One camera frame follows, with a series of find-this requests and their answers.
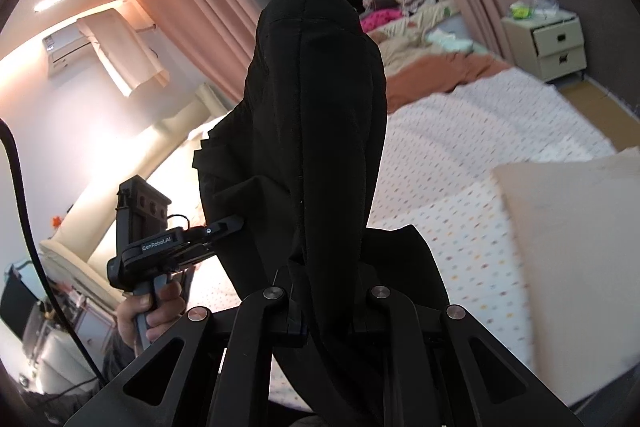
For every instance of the bright pink garment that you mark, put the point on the bright pink garment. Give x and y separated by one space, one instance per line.
375 21

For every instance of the clear plastic wrap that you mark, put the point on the clear plastic wrap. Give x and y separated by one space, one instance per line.
545 2

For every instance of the black garment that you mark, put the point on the black garment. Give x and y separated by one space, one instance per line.
310 132

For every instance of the small green item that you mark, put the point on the small green item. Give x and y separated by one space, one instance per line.
520 11

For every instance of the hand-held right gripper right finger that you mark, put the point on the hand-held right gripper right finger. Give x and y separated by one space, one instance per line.
381 313

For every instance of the white cabinet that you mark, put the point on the white cabinet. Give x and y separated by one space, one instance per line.
60 352

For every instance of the light green cloth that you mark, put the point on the light green cloth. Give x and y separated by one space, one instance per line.
447 39

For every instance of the orange-brown blanket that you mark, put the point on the orange-brown blanket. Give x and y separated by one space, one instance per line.
440 77

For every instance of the white two-drawer nightstand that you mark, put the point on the white two-drawer nightstand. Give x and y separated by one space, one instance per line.
555 44

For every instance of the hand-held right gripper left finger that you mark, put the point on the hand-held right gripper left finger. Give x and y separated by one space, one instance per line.
280 312

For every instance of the person's left hand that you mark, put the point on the person's left hand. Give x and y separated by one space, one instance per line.
167 304

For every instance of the white dotted bed sheet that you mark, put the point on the white dotted bed sheet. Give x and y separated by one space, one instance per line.
450 147

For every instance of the black flat panel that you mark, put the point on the black flat panel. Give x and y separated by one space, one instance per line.
15 302

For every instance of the white wall air conditioner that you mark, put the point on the white wall air conditioner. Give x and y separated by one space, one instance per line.
125 52

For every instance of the ceiling light strip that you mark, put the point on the ceiling light strip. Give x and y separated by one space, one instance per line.
50 3

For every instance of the beige patterned blanket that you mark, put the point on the beige patterned blanket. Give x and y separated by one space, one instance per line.
405 38

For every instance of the beige pillow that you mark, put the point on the beige pillow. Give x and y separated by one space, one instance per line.
575 257

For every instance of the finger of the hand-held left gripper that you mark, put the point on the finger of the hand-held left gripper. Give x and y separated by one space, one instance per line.
227 225

